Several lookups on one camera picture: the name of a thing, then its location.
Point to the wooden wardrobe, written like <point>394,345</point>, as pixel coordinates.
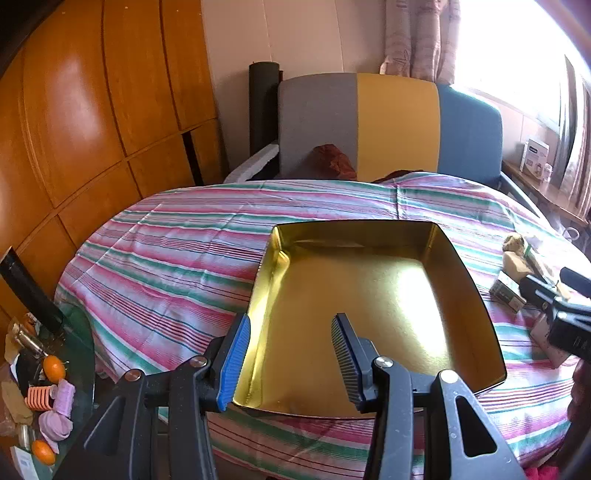
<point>92,115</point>

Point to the white cardboard box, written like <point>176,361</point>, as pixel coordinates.
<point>547,341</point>

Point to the small white bottle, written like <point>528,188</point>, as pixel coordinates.
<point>547,171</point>

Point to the yellow fluffy toy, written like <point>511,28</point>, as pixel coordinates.
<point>515,243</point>

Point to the grey yellow blue chair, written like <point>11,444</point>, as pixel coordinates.
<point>397,124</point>

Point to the green white packet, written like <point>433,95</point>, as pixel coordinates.
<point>535,261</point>

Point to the round glass table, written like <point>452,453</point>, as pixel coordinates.
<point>81,350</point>

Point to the striped tablecloth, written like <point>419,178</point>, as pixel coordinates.
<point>161,258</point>

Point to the yellow sponge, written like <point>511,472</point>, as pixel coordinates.
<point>516,265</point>

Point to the wooden side table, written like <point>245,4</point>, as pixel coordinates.
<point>549,194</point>

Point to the patterned curtain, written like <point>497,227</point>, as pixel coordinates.
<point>425,41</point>

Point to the black flat bar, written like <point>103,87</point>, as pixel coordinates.
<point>32,290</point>

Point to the gold tin box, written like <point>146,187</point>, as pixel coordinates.
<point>369,286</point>

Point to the black roll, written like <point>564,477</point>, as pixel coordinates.
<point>263,106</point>

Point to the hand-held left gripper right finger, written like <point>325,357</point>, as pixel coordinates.
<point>347,364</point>

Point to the peach ribbed holder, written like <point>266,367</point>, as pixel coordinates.
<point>40,397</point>

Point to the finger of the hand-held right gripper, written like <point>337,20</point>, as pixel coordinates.
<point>538,293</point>
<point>577,280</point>

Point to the dark red cloth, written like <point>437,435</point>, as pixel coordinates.
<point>334,161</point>

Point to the metal cylinder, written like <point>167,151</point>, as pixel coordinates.
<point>27,340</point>

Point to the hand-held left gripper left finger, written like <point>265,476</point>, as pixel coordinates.
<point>234,364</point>

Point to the white labelled box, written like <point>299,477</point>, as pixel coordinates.
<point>534,154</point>

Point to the stack of leaning boards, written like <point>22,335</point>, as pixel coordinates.
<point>575,138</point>

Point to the orange fruit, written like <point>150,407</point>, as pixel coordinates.
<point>54,368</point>
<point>43,452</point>

